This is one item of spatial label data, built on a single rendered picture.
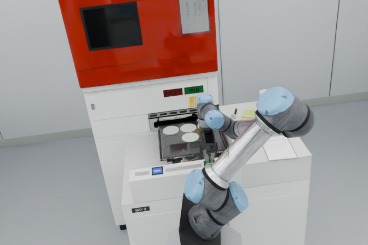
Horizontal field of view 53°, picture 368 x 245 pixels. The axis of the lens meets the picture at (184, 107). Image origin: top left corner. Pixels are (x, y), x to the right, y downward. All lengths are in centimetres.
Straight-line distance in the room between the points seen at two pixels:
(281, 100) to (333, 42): 297
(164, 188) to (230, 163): 60
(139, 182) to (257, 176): 58
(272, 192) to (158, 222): 61
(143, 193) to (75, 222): 136
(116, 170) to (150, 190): 74
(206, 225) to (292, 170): 61
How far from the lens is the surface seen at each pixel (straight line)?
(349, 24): 420
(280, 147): 196
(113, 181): 263
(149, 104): 230
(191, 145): 211
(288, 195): 204
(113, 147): 247
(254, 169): 187
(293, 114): 129
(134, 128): 238
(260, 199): 200
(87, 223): 311
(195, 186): 136
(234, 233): 171
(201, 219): 152
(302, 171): 197
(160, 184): 184
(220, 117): 156
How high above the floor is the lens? 208
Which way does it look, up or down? 28 degrees down
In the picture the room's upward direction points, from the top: 6 degrees counter-clockwise
